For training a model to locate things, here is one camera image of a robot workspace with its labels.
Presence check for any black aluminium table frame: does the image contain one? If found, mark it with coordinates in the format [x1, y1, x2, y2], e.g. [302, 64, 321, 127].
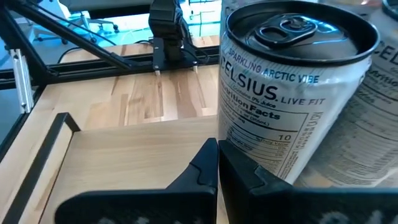
[0, 0, 220, 153]

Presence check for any wooden shelf with black frame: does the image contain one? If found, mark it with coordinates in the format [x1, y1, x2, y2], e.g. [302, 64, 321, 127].
[0, 111, 398, 224]

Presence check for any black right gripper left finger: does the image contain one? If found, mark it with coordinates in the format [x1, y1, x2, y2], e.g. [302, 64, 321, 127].
[55, 138, 218, 224]

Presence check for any silver edge bracket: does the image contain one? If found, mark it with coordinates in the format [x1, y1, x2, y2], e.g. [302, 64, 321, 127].
[9, 48, 34, 113]

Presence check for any white and blue office chair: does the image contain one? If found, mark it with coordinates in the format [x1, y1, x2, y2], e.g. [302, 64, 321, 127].
[79, 11, 121, 35]

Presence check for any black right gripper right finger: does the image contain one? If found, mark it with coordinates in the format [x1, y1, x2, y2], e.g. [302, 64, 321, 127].
[219, 139, 398, 224]

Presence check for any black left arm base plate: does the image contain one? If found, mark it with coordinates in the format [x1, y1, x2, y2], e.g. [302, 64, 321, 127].
[151, 37, 200, 72]

